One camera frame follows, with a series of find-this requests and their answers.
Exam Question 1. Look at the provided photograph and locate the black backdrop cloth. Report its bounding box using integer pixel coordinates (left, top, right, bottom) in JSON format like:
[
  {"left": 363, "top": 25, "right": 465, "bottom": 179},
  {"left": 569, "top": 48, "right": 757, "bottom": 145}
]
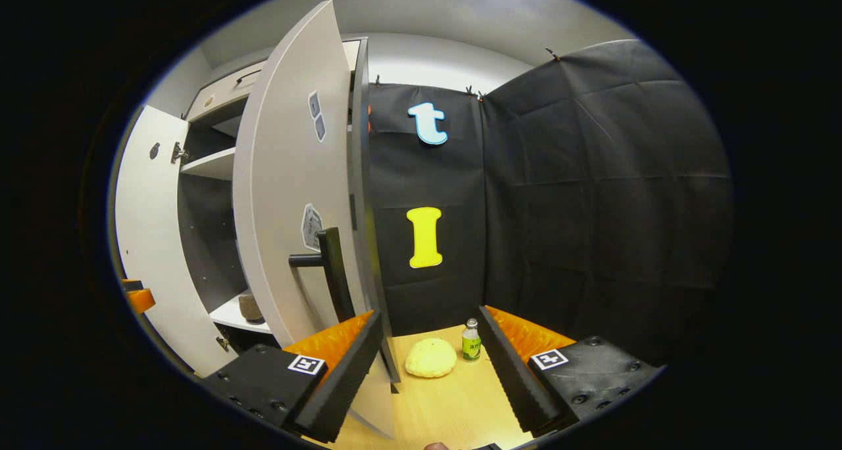
[{"left": 365, "top": 39, "right": 736, "bottom": 372}]

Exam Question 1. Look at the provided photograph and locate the brown fuzzy slipper shoe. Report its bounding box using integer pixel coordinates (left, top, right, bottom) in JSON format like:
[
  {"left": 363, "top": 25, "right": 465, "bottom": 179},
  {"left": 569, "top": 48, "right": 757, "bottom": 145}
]
[{"left": 238, "top": 293, "right": 266, "bottom": 324}]

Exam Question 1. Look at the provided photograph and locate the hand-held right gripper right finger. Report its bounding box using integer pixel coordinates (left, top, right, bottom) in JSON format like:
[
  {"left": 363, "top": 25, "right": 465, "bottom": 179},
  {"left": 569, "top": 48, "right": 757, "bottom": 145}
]
[{"left": 478, "top": 305, "right": 660, "bottom": 438}]

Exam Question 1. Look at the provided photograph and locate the black cabinet door handle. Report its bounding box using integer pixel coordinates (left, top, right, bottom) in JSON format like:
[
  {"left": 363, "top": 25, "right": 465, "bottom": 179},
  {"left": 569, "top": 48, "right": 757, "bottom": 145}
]
[{"left": 288, "top": 226, "right": 356, "bottom": 324}]

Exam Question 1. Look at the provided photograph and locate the white shoe cabinet door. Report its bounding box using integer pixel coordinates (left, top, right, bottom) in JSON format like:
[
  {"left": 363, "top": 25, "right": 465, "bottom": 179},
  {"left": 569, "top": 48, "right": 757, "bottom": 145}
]
[
  {"left": 114, "top": 105, "right": 239, "bottom": 377},
  {"left": 232, "top": 0, "right": 397, "bottom": 439}
]

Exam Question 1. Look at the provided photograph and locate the beige cabinet drawer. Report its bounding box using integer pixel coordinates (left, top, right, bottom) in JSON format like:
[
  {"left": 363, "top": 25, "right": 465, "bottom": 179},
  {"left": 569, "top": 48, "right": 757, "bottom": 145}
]
[{"left": 186, "top": 39, "right": 361, "bottom": 123}]

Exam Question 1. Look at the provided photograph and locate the white shoe cabinet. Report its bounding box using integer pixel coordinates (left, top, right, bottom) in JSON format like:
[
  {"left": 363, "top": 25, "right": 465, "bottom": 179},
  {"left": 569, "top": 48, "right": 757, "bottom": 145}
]
[{"left": 178, "top": 37, "right": 402, "bottom": 385}]

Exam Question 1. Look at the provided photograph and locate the green label bottle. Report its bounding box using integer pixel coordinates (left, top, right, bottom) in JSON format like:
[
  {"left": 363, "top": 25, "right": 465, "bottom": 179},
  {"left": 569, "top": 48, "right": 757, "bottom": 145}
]
[{"left": 462, "top": 318, "right": 482, "bottom": 363}]

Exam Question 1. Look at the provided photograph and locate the yellow round bun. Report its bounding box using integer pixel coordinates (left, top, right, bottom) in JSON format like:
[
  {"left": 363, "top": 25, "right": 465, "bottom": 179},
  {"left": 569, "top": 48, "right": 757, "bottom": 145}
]
[{"left": 405, "top": 337, "right": 458, "bottom": 378}]

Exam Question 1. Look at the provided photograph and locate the white cabinet shelf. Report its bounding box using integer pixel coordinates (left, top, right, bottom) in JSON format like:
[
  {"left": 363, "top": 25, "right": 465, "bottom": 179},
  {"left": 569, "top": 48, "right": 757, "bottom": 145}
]
[
  {"left": 180, "top": 147, "right": 236, "bottom": 181},
  {"left": 209, "top": 291, "right": 274, "bottom": 334}
]

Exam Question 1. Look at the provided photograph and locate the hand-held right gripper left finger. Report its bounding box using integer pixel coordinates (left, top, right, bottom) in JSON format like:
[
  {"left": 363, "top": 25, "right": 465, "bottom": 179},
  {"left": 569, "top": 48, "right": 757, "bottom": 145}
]
[{"left": 197, "top": 309, "right": 384, "bottom": 443}]

